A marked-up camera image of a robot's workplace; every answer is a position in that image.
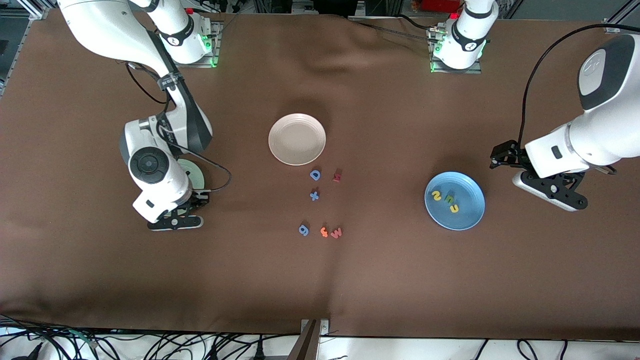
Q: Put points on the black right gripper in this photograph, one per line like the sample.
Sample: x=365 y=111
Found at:
x=198 y=201

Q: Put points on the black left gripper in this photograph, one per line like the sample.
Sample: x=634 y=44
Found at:
x=513 y=156

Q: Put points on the yellow number 2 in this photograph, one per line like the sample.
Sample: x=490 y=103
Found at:
x=436 y=196

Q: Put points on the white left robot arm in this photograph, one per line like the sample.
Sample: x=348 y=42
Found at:
x=600 y=140

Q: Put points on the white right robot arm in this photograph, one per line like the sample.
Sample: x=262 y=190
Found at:
x=100 y=25

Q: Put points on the green round plate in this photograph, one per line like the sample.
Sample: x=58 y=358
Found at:
x=196 y=175

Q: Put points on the blue round plate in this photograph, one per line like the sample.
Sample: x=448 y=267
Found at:
x=467 y=220

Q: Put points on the blue letter g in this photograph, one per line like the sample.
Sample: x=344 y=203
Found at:
x=303 y=230

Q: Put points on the blue letter x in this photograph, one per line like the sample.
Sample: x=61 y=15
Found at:
x=314 y=195

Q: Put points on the blue letter D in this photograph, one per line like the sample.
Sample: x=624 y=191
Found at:
x=311 y=174

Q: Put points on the beige round plate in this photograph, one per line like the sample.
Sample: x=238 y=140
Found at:
x=297 y=139

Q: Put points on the brown tablecloth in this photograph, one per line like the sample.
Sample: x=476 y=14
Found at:
x=450 y=275

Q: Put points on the dark red letter h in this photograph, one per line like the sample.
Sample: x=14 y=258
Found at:
x=337 y=176

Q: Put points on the red letter w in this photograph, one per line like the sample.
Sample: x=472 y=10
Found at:
x=336 y=233

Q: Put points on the red box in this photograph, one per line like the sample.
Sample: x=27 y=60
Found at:
x=440 y=5

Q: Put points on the brown slanted bar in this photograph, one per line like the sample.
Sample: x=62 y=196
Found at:
x=305 y=345

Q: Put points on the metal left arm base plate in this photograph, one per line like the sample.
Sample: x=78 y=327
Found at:
x=474 y=70

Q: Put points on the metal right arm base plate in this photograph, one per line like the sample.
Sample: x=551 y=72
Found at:
x=216 y=47

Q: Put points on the aluminium frame rail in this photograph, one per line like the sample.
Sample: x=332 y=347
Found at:
x=611 y=28
x=32 y=12

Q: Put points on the silver metal bracket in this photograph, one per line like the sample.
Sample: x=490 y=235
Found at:
x=325 y=327

